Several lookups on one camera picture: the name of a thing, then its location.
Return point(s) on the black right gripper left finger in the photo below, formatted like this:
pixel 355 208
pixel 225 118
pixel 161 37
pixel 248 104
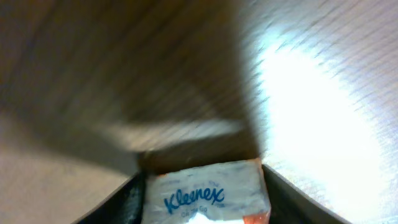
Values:
pixel 124 207

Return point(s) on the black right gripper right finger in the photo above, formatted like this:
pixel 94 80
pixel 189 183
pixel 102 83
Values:
pixel 291 205

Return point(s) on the orange Kleenex tissue pack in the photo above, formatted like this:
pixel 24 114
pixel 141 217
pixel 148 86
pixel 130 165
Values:
pixel 230 192

